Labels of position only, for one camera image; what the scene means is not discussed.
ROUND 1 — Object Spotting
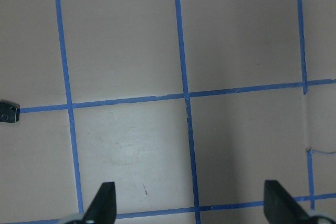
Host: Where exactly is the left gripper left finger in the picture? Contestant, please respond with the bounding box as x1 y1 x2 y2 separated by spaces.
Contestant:
79 182 117 224

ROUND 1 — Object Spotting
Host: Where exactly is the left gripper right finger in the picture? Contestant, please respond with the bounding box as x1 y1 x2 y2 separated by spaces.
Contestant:
263 180 311 224

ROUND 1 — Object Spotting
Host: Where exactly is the black brake pad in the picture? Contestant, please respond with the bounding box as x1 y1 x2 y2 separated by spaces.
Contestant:
0 101 20 123

